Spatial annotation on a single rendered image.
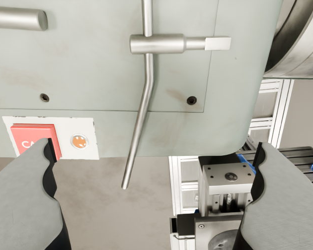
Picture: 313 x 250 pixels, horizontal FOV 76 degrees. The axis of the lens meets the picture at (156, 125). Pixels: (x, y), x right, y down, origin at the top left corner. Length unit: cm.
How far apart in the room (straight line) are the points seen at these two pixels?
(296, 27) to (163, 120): 23
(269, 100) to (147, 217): 174
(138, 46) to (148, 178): 188
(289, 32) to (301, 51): 3
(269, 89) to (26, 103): 141
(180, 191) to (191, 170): 23
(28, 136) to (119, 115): 14
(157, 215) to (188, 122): 220
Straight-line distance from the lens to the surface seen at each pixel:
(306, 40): 36
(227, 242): 65
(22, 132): 35
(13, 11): 29
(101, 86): 29
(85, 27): 28
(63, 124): 33
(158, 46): 24
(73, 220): 274
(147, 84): 26
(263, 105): 159
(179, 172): 172
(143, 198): 228
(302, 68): 42
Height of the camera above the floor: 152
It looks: 62 degrees down
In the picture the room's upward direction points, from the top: 179 degrees counter-clockwise
